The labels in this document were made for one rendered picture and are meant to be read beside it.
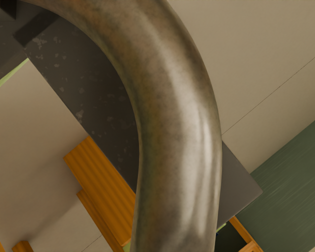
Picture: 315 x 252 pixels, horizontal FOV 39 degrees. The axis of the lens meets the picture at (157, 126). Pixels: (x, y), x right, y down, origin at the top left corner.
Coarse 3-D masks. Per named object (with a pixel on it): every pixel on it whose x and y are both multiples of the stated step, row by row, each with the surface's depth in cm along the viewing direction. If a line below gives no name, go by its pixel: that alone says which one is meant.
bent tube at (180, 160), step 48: (48, 0) 16; (96, 0) 15; (144, 0) 15; (144, 48) 15; (192, 48) 15; (144, 96) 15; (192, 96) 15; (144, 144) 15; (192, 144) 14; (144, 192) 15; (192, 192) 14; (144, 240) 15; (192, 240) 14
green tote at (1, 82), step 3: (24, 60) 33; (27, 60) 33; (21, 63) 33; (24, 63) 33; (18, 66) 33; (15, 69) 33; (9, 72) 33; (12, 72) 33; (6, 75) 33; (9, 75) 33; (3, 78) 33; (6, 78) 33; (0, 81) 33; (3, 81) 33; (0, 84) 33
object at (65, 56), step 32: (0, 32) 20; (32, 32) 20; (64, 32) 20; (0, 64) 20; (64, 64) 20; (96, 64) 20; (64, 96) 20; (96, 96) 20; (96, 128) 20; (128, 128) 20; (128, 160) 19; (224, 160) 19; (224, 192) 19; (256, 192) 19
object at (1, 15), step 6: (0, 0) 18; (6, 0) 19; (12, 0) 19; (0, 6) 18; (6, 6) 19; (12, 6) 19; (0, 12) 19; (6, 12) 19; (12, 12) 19; (0, 18) 20; (6, 18) 20; (12, 18) 20
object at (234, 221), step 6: (234, 216) 589; (234, 222) 545; (240, 228) 541; (216, 234) 593; (240, 234) 539; (246, 234) 537; (246, 240) 535; (252, 240) 529; (246, 246) 529; (252, 246) 527; (258, 246) 568
